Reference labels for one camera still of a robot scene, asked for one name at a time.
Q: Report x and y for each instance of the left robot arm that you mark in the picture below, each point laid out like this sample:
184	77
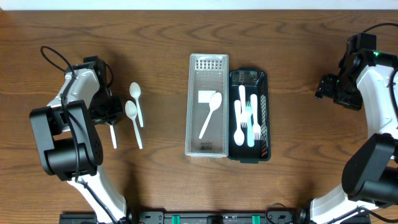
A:
68	143

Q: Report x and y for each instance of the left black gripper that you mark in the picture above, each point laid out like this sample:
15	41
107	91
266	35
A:
119	107

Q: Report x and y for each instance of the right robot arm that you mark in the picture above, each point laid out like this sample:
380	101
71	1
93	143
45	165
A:
367	80

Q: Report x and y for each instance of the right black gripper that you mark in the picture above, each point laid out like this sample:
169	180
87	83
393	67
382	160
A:
326	86

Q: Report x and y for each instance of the white plastic fork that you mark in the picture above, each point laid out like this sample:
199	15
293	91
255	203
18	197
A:
242	97
255	127

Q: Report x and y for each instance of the black perforated plastic basket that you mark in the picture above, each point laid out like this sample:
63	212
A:
255	82

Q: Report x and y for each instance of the white plastic spoon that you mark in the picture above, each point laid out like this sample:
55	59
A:
113	136
135	92
214	104
131	112

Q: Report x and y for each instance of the clear perforated plastic basket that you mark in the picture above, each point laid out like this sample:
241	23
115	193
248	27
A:
208	74

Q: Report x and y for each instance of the light blue plastic fork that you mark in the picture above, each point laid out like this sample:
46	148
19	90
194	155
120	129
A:
250	134

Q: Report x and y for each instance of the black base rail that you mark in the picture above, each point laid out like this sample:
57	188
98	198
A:
274	214

